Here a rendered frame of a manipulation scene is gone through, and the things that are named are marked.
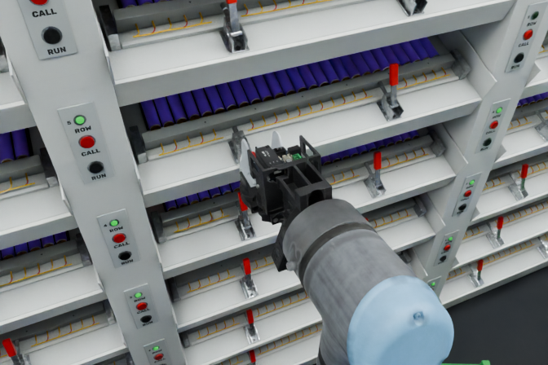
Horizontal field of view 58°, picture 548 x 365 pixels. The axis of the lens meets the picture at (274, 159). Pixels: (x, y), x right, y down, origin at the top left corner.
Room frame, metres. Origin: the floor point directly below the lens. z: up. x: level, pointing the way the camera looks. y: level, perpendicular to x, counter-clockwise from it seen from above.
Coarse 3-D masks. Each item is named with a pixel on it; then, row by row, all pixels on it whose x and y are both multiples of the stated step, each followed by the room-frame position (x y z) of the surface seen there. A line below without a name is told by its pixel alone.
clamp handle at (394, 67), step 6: (390, 66) 0.68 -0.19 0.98; (396, 66) 0.68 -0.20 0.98; (390, 72) 0.68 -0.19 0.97; (396, 72) 0.68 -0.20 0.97; (390, 78) 0.68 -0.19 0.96; (396, 78) 0.68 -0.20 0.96; (390, 84) 0.68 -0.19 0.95; (396, 84) 0.68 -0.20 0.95; (396, 90) 0.68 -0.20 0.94; (390, 102) 0.67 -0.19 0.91
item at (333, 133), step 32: (448, 32) 0.83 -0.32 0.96; (480, 64) 0.75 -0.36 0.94; (352, 96) 0.70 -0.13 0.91; (416, 96) 0.71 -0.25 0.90; (448, 96) 0.72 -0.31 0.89; (480, 96) 0.73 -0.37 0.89; (128, 128) 0.59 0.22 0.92; (288, 128) 0.62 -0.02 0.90; (320, 128) 0.63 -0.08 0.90; (352, 128) 0.63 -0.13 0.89; (384, 128) 0.65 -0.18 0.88; (416, 128) 0.69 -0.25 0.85; (160, 160) 0.55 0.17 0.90; (192, 160) 0.55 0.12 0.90; (224, 160) 0.56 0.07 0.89; (160, 192) 0.50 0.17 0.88; (192, 192) 0.53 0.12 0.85
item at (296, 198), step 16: (304, 144) 0.45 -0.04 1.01; (256, 160) 0.41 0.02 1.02; (272, 160) 0.41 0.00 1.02; (288, 160) 0.42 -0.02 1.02; (304, 160) 0.41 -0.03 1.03; (320, 160) 0.41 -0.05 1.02; (256, 176) 0.41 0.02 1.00; (272, 176) 0.40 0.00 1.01; (288, 176) 0.39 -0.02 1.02; (304, 176) 0.38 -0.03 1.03; (320, 176) 0.37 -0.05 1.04; (256, 192) 0.42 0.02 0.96; (272, 192) 0.39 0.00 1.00; (288, 192) 0.37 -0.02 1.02; (304, 192) 0.35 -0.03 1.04; (320, 192) 0.35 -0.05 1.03; (272, 208) 0.38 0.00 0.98; (288, 208) 0.38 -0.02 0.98; (304, 208) 0.34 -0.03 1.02; (272, 224) 0.38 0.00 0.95; (288, 224) 0.33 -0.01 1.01
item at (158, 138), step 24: (384, 72) 0.73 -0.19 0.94; (408, 72) 0.73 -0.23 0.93; (432, 72) 0.76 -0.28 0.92; (288, 96) 0.66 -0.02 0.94; (312, 96) 0.66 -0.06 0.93; (336, 96) 0.68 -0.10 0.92; (192, 120) 0.60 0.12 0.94; (216, 120) 0.60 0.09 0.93; (240, 120) 0.61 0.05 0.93; (264, 120) 0.62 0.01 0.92; (144, 144) 0.55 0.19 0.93
